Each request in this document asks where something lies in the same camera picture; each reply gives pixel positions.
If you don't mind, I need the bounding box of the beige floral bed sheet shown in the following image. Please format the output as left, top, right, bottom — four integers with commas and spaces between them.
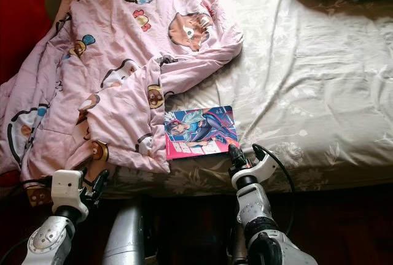
104, 0, 393, 198

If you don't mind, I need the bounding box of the pink cartoon print blanket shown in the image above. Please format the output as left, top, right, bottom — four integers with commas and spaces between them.
0, 0, 244, 209

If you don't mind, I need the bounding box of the large red cushion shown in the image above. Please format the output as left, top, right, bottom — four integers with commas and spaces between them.
0, 0, 51, 85

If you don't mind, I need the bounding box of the colourful anime cover book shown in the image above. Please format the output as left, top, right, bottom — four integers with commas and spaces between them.
164, 106, 240, 160

